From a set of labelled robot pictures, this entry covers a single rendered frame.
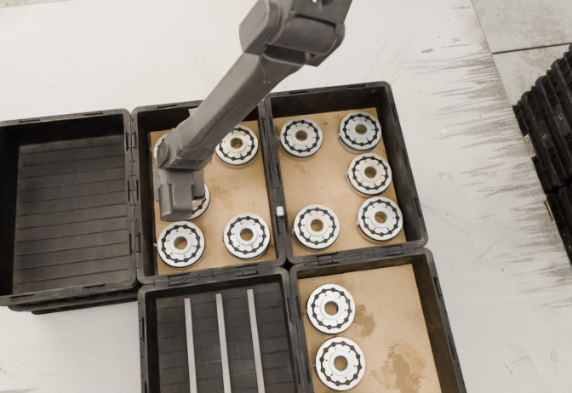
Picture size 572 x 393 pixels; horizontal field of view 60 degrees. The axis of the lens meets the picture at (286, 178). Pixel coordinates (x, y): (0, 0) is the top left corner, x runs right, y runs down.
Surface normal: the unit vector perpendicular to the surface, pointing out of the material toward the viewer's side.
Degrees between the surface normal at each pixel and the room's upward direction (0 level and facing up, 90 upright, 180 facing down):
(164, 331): 0
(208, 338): 0
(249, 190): 0
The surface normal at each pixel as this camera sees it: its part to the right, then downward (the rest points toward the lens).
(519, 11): 0.04, -0.35
